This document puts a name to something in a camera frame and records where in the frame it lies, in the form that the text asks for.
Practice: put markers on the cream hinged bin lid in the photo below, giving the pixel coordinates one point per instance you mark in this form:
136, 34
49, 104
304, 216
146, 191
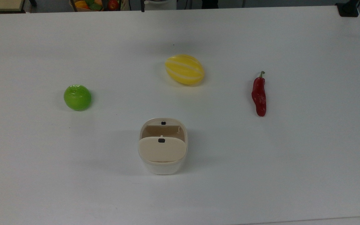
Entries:
162, 151

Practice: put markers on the basket of toy fruit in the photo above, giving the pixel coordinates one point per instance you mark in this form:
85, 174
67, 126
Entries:
97, 4

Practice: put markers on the yellow lemon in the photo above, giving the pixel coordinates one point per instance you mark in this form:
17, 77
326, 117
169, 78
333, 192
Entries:
184, 70

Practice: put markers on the green toy apple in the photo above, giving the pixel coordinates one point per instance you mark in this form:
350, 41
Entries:
77, 97

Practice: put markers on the beige topped side table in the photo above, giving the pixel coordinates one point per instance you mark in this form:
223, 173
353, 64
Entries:
0, 4

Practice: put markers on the red toy chili pepper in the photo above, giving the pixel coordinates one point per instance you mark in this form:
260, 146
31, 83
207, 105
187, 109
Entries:
259, 95

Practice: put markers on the black camera stand base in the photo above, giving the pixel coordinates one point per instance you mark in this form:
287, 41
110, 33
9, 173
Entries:
348, 8

